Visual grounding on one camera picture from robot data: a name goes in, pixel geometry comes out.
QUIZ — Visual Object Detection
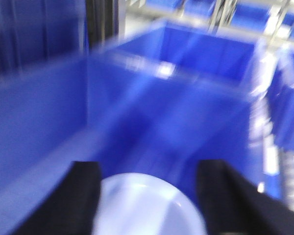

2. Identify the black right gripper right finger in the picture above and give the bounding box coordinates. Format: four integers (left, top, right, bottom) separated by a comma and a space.
196, 160, 294, 235

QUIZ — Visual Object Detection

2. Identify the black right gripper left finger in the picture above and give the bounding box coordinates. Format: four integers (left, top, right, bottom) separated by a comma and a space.
13, 161, 101, 235

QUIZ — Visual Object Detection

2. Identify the light blue round tray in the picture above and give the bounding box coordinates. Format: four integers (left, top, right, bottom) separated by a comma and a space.
92, 173, 207, 235

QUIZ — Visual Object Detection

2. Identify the blue bin at right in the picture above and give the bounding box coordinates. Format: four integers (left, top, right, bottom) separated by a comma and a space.
267, 49, 294, 151

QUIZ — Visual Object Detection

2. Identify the large blue open bin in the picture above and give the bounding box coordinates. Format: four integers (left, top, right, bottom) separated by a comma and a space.
0, 22, 261, 235

